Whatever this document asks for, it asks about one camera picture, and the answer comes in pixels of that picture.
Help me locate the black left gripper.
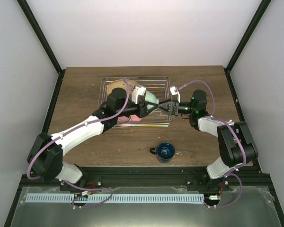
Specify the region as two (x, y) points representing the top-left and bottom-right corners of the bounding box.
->
(116, 98), (158, 119)

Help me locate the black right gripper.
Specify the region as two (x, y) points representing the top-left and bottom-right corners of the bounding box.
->
(157, 99), (195, 117)

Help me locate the mint green bowl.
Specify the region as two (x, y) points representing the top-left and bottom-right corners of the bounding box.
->
(145, 90), (159, 102)

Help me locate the plain pink plate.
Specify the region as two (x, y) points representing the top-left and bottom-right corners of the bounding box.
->
(117, 115), (141, 124)

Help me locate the chrome wire dish rack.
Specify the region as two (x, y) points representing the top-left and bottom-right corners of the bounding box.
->
(98, 76), (173, 128)

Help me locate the pink plate with bird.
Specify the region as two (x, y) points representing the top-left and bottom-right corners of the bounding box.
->
(106, 79), (138, 96)

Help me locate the dark blue mug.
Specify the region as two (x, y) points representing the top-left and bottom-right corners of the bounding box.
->
(150, 142), (176, 163)

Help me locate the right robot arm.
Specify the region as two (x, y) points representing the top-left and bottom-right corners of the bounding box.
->
(157, 89), (258, 191)

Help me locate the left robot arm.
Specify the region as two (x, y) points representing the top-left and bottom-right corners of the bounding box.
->
(27, 86), (159, 191)

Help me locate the metal front panel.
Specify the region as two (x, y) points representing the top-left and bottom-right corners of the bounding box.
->
(11, 186), (282, 227)

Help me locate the light blue slotted strip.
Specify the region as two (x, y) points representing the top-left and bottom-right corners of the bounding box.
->
(25, 193), (204, 204)

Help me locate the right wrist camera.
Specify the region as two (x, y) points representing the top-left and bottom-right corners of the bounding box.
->
(169, 86), (181, 102)

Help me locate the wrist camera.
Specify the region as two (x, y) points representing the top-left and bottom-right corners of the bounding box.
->
(169, 86), (181, 102)
(131, 85), (147, 104)

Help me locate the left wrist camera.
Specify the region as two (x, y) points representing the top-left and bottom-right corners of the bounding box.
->
(131, 85), (147, 104)

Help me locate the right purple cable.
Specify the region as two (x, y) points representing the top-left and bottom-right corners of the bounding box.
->
(177, 80), (247, 210)

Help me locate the purple cable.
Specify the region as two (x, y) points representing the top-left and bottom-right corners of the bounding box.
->
(27, 76), (135, 210)
(177, 80), (247, 210)

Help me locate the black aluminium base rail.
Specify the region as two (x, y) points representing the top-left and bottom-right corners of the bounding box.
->
(21, 166), (270, 192)

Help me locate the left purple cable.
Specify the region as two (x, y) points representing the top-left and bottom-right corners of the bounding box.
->
(27, 76), (135, 210)

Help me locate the right black frame post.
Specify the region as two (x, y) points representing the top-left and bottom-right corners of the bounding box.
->
(226, 0), (272, 71)

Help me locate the black frame post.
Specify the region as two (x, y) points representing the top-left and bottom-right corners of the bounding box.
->
(226, 0), (272, 71)
(17, 0), (63, 74)

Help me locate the left black frame post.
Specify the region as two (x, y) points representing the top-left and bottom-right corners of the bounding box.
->
(17, 0), (63, 74)

